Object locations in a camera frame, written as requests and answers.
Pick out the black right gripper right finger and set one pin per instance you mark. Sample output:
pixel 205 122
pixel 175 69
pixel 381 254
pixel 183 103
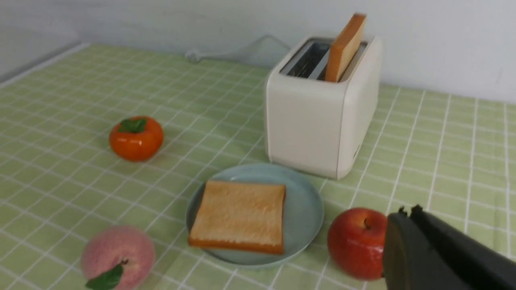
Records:
pixel 480 267

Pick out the pink peach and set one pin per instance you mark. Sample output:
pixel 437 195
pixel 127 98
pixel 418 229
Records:
pixel 118 258

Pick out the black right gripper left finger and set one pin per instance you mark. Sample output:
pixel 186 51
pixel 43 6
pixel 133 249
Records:
pixel 410 261

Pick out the toast slice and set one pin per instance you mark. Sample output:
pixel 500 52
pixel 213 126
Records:
pixel 240 216
pixel 344 47

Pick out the red apple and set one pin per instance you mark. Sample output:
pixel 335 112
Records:
pixel 355 242

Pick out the white toaster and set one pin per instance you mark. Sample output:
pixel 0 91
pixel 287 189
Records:
pixel 317 126

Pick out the light blue plate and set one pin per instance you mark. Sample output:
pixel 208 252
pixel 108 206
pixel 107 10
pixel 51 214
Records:
pixel 302 219

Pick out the green checkered tablecloth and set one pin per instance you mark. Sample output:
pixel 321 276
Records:
pixel 61 183

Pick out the orange persimmon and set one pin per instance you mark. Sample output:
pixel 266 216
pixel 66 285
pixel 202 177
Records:
pixel 136 139

